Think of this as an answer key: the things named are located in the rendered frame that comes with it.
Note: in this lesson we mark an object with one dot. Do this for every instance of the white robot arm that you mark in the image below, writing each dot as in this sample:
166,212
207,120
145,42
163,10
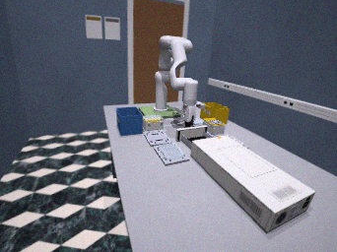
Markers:
177,48

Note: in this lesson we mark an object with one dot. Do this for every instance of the yellow open tray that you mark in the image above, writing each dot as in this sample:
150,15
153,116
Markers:
215,110

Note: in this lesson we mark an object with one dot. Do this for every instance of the blue plastic bin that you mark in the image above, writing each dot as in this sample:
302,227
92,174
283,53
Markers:
131,121

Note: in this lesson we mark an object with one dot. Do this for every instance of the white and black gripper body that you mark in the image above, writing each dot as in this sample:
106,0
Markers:
187,111

